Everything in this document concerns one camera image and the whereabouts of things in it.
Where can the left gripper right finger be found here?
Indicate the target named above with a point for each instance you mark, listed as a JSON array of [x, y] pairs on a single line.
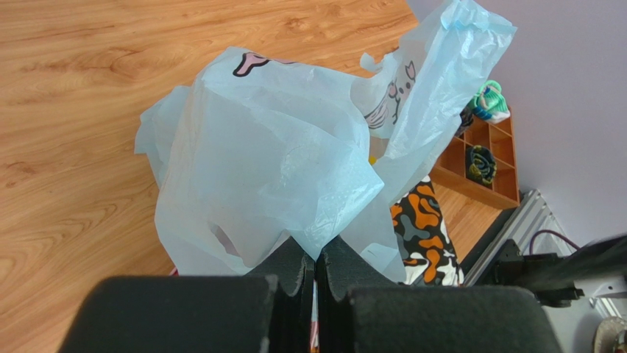
[[360, 310]]

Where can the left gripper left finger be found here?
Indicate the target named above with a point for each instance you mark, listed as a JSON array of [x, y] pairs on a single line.
[[266, 310]]

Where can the light blue plastic bag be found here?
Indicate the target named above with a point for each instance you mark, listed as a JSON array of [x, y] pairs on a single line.
[[259, 150]]

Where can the camouflage patterned cloth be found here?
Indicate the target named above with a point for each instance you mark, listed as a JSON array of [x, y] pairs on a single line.
[[428, 254]]

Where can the wooden compartment tray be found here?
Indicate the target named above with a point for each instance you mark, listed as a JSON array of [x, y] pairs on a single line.
[[450, 172]]

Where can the dark yellow sock roll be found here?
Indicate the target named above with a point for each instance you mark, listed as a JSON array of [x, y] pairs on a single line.
[[480, 165]]

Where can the teal white sock roll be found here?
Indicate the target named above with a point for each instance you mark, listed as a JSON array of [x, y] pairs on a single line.
[[489, 103]]

